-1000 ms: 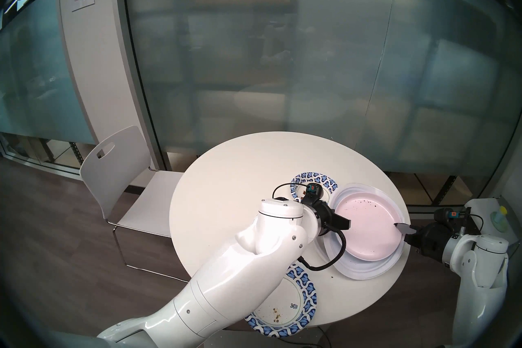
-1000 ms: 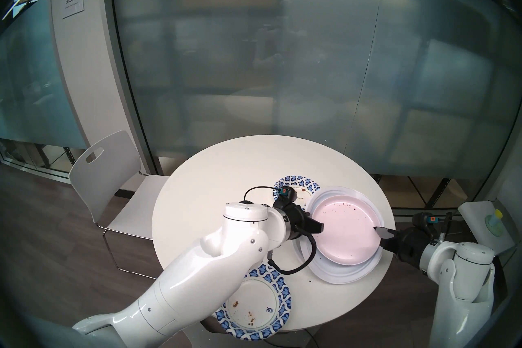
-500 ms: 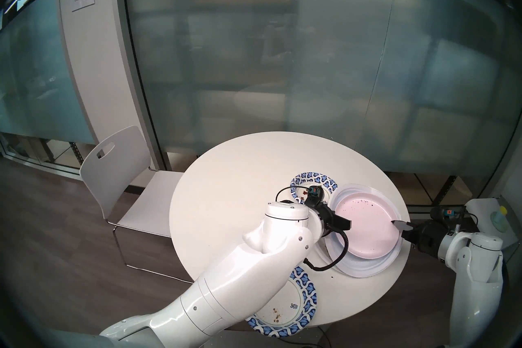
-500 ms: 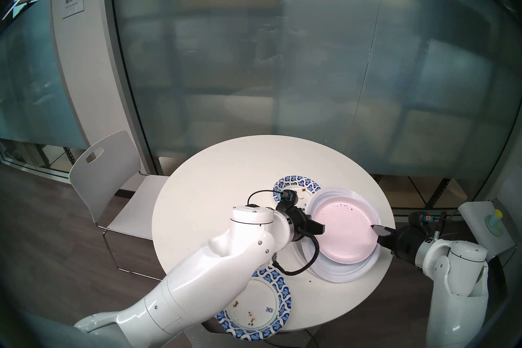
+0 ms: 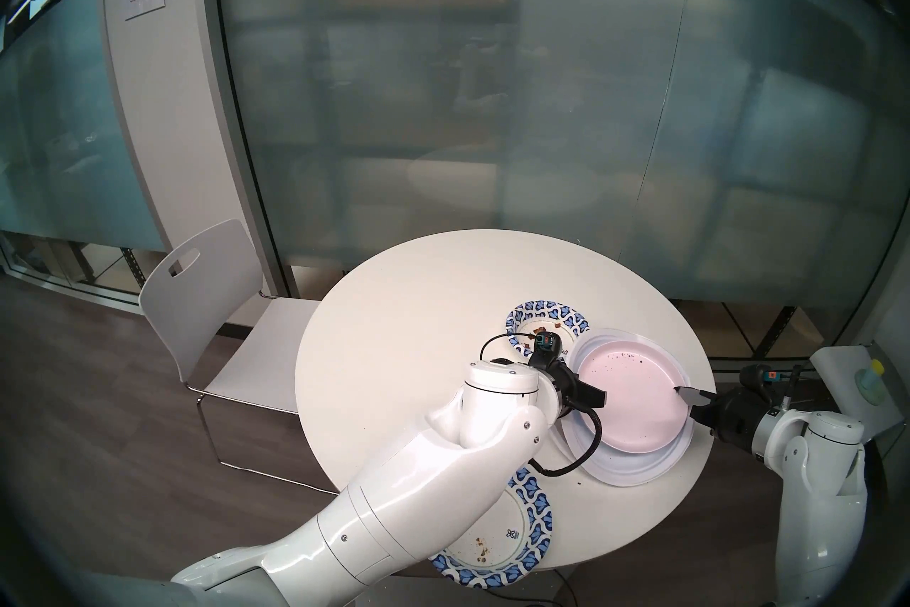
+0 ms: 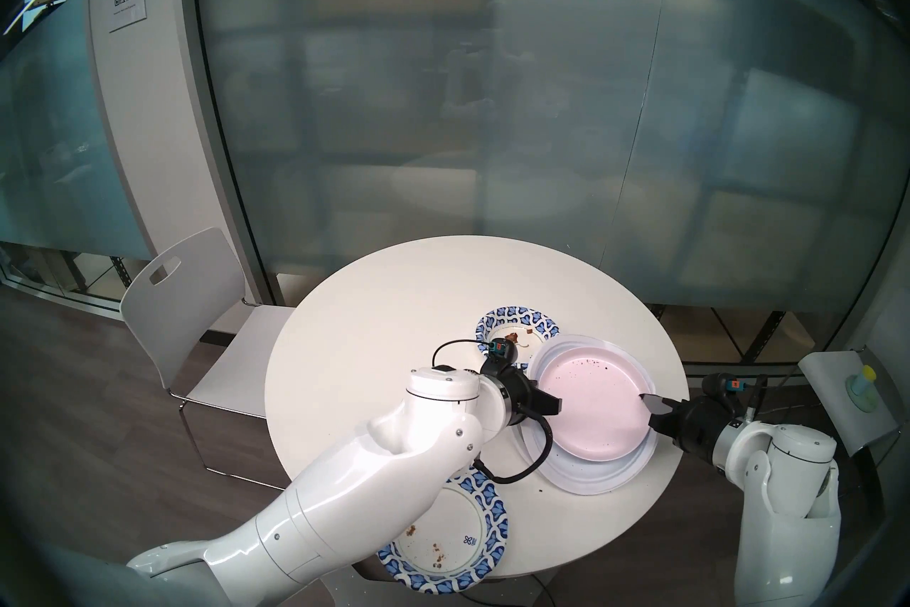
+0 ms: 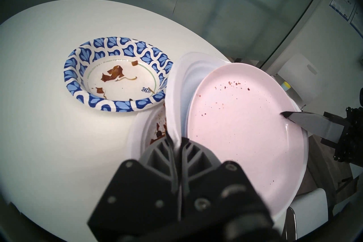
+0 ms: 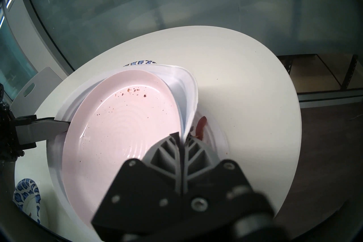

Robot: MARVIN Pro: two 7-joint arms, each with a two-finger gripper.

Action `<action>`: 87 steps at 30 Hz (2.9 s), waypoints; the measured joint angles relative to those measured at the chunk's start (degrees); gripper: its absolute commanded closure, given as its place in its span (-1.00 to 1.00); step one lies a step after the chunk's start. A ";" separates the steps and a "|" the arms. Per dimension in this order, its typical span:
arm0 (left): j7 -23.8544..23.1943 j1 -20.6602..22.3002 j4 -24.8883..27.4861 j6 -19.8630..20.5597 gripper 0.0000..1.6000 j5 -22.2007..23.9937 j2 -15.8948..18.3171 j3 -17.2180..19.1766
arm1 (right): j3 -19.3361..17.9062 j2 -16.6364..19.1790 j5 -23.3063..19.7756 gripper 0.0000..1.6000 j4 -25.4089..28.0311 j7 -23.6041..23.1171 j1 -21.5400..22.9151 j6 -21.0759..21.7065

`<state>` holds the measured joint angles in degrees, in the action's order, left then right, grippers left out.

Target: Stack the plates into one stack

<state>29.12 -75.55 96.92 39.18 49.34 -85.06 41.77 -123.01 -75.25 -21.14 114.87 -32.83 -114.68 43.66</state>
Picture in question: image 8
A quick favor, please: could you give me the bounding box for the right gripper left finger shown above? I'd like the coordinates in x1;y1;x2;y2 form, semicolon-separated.
91;132;182;234

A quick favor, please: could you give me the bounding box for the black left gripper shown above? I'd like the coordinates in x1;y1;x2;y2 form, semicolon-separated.
0;83;71;160

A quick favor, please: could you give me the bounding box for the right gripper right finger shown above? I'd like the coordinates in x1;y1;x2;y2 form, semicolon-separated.
182;136;276;227

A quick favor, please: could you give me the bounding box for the white paper plate with leftovers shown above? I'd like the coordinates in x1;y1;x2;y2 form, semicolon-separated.
191;115;228;166

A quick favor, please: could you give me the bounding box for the pink plate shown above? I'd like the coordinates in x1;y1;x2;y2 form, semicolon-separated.
62;69;183;224

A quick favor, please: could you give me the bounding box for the plain white paper plate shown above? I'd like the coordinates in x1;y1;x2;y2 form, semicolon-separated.
46;63;199;234

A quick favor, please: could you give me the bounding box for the large blue patterned paper plate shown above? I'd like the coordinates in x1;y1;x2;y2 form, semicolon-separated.
13;178;42;224

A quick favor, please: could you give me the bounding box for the white chair with handle hole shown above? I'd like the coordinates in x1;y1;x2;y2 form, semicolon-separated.
10;67;69;116

